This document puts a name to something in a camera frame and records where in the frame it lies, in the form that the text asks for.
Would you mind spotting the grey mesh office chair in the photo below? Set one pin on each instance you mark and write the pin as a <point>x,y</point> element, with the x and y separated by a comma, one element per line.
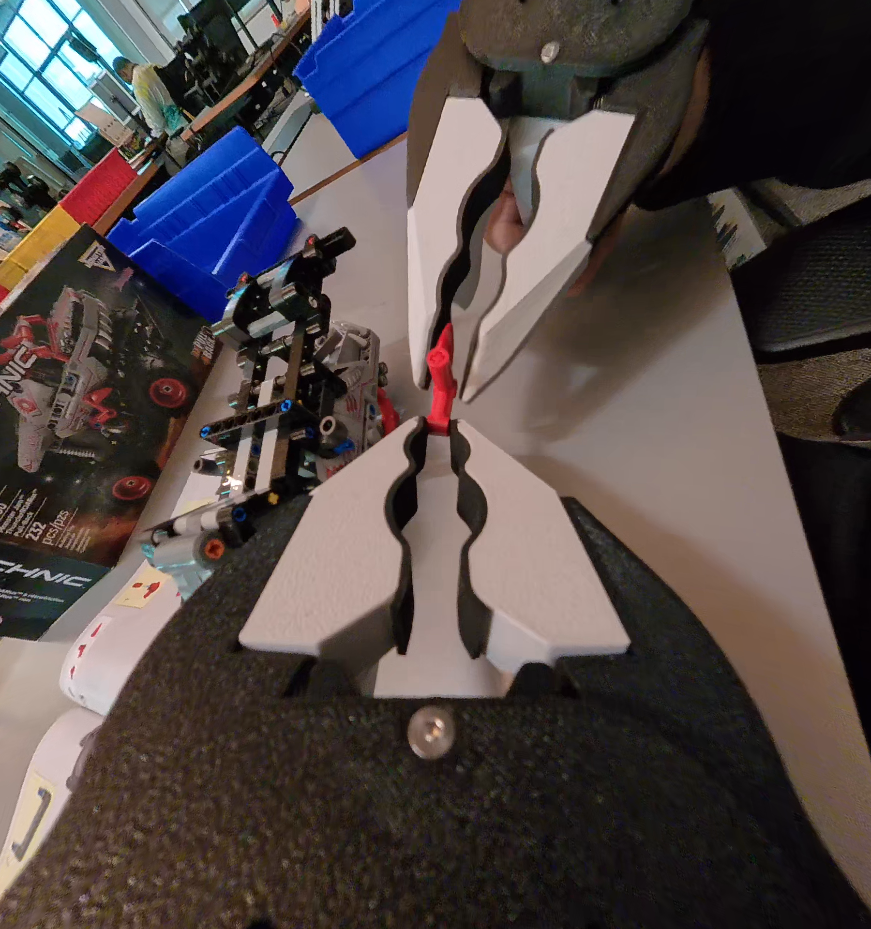
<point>820,290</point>

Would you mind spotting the grey desk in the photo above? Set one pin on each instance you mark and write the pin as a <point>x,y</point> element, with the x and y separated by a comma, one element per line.
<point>660,508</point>

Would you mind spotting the dark toy set box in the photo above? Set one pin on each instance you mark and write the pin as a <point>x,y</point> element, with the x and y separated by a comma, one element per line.
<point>80,435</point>

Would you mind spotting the person's right forearm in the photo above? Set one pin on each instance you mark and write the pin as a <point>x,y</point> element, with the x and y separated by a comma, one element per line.
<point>806,87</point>

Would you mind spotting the large glass window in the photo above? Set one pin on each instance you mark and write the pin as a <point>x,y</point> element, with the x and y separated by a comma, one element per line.
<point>36,65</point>

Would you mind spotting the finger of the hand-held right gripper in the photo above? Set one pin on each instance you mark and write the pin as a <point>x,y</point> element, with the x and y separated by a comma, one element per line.
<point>443,181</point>
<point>566,203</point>

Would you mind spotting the yellow plastic bin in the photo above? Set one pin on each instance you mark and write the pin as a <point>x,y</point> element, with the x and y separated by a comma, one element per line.
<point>40,236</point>

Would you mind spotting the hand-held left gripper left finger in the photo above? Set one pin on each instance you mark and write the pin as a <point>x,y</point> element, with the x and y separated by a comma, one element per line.
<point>319,580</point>

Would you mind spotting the instruction booklet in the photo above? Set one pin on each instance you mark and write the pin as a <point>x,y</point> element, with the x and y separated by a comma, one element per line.
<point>101,653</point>

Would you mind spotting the red toy claw piece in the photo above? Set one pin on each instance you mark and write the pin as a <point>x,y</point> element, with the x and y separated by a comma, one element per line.
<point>443,363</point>

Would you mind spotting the toy vehicle model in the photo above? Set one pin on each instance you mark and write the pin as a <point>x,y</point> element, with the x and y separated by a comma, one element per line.
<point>290,406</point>

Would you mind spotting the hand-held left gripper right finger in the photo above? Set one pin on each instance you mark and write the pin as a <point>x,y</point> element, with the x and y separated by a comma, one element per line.
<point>544,580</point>

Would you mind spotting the blue plastic bin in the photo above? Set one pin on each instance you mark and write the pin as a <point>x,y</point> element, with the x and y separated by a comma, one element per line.
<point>377,65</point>
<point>210,218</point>

